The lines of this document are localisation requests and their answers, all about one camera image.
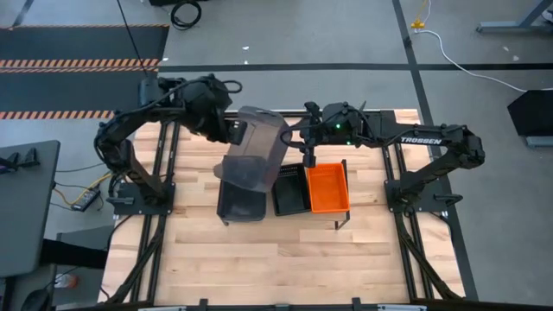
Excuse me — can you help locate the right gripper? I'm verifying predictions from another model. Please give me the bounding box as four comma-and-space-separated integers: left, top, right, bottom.
300, 101, 367, 169

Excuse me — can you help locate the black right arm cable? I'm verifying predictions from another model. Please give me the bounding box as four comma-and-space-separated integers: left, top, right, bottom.
280, 124, 312, 150

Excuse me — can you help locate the black metal table frame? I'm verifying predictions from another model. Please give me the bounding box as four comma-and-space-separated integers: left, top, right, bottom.
103, 108, 467, 308

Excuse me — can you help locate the wooden shelf with black legs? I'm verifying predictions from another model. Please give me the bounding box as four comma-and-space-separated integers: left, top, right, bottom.
215, 158, 352, 231

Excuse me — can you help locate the grey metal base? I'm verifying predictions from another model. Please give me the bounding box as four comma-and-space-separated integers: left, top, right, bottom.
524, 135, 553, 149

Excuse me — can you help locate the dark grey low cabinet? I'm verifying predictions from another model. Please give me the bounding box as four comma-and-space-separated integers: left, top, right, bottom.
41, 224, 116, 271

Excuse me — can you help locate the black hazard-striped floor mat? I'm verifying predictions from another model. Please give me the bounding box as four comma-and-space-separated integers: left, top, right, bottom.
0, 23, 170, 121

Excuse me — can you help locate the black slotted plastic basket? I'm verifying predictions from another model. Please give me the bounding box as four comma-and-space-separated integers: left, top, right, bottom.
270, 162, 312, 217

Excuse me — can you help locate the black power adapter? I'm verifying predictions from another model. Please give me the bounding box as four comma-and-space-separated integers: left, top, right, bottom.
71, 188, 101, 213

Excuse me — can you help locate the clear bottle with orange cap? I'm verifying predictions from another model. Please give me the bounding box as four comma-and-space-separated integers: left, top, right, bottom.
54, 272, 80, 289

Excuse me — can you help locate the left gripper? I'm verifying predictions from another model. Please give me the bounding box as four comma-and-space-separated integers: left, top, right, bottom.
199, 97, 248, 146

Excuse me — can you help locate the orange slotted plastic basket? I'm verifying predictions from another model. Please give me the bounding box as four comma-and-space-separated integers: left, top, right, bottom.
306, 162, 351, 214

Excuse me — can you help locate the thin taut black cable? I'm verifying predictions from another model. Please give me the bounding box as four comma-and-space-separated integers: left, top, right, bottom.
115, 0, 148, 79

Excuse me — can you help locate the black floor equipment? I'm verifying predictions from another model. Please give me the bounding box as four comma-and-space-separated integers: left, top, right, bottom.
149, 0, 208, 6

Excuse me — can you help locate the black box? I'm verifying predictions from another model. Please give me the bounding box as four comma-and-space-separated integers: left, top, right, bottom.
506, 88, 553, 138

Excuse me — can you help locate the dark grey desk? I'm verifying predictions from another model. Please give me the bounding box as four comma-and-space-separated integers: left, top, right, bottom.
0, 139, 61, 278

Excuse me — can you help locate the grey metal table leg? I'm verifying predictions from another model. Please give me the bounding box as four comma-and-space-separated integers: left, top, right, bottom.
475, 0, 553, 35

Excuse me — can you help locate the yellow cable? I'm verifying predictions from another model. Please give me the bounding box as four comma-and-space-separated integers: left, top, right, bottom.
54, 172, 113, 207

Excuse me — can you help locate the white floor cable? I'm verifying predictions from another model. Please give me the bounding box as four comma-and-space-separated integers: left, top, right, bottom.
416, 28, 529, 93

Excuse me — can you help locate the coiled black cable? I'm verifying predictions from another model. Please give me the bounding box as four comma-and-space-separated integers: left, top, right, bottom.
169, 0, 203, 31

